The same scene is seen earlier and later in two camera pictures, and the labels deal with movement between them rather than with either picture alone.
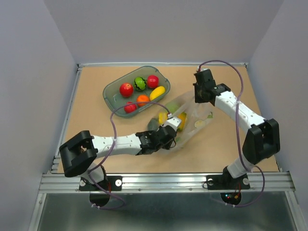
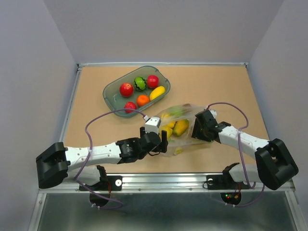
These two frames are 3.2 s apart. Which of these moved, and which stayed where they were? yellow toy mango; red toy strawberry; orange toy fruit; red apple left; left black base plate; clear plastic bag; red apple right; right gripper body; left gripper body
Moved: left gripper body; clear plastic bag; right gripper body
Stayed: orange toy fruit; left black base plate; red apple left; red toy strawberry; yellow toy mango; red apple right
